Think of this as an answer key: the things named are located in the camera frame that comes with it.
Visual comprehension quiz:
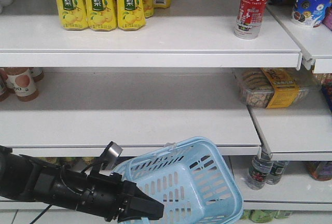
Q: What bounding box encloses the yellow pear tea bottle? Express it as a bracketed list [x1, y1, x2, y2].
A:
[56, 0, 89, 31]
[85, 0, 117, 32]
[116, 0, 146, 31]

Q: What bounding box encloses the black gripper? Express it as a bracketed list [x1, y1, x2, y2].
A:
[33, 165, 164, 222]

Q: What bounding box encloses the light blue plastic basket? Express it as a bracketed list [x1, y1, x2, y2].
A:
[114, 136, 243, 223]

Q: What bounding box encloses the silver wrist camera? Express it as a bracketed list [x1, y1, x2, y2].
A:
[99, 141, 123, 170]

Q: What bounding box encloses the red coca-cola bottle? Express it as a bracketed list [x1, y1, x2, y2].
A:
[234, 0, 268, 39]

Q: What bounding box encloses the clear cookie box yellow label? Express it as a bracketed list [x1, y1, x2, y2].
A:
[233, 68, 321, 109]

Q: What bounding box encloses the orange C100 juice bottle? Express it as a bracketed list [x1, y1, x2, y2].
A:
[4, 67, 39, 102]

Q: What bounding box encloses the white metal shelf unit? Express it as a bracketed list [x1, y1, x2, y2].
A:
[1, 0, 331, 223]

